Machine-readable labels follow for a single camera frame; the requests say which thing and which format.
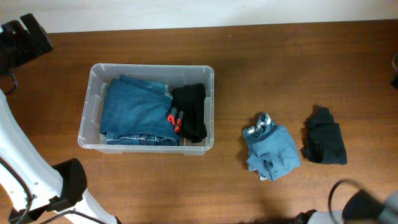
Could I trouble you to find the black garment with orange tips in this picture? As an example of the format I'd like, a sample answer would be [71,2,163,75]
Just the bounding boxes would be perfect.
[167,83,207,143]

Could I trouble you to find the dark blue jeans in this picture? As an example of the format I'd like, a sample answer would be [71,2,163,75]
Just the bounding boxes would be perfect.
[99,75,180,146]

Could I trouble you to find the clear plastic storage bin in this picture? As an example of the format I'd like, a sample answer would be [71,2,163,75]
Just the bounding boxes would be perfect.
[78,63,215,155]

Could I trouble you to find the blue denim shirt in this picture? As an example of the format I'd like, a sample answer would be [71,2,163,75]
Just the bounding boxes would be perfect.
[243,113,300,181]

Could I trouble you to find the dark navy garment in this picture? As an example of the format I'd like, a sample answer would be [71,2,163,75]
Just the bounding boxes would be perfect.
[301,107,348,165]

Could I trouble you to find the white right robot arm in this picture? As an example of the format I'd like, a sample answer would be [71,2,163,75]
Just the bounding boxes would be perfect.
[294,105,397,223]

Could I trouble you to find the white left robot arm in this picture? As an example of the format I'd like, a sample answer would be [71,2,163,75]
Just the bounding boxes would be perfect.
[1,13,120,223]

